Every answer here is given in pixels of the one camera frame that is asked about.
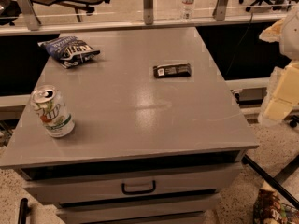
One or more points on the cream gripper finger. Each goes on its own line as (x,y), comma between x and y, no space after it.
(282,95)
(272,33)

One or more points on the black rxbar chocolate bar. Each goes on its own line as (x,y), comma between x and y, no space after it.
(172,70)

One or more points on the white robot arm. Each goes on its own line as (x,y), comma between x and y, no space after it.
(289,37)

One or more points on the clear plastic water bottle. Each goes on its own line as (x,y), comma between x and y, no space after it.
(187,9)

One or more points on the colourful snack bag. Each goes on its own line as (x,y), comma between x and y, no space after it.
(269,209)

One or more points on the grey drawer cabinet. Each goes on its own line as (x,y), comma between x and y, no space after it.
(186,133)

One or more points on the blue chip bag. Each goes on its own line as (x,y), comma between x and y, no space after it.
(69,51)

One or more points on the white 7up soda can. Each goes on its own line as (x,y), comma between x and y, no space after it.
(48,102)

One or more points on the glass railing with posts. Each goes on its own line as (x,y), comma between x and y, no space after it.
(118,14)

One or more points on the black pole on floor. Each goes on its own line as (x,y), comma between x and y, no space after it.
(23,211)

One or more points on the black drawer handle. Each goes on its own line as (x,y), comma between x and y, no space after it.
(138,189)

